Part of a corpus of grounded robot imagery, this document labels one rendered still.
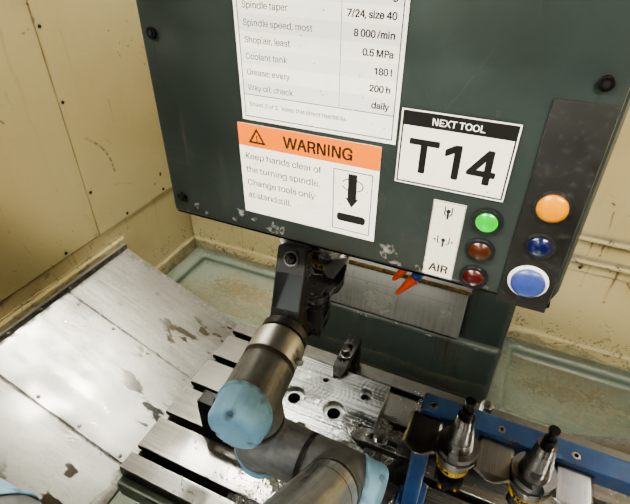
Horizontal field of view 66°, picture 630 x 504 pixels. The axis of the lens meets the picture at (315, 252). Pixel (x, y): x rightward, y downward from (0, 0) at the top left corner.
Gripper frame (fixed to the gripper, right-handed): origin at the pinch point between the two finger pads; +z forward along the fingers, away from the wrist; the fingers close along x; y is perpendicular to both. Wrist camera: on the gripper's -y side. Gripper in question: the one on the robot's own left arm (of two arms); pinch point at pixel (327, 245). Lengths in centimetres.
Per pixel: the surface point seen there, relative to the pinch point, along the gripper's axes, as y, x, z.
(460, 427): 13.7, 26.5, -17.9
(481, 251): -22.1, 23.2, -22.9
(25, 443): 67, -77, -25
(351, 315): 60, -7, 41
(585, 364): 85, 70, 68
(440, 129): -32.7, 17.7, -21.2
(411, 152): -30.2, 15.5, -21.2
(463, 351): 61, 28, 38
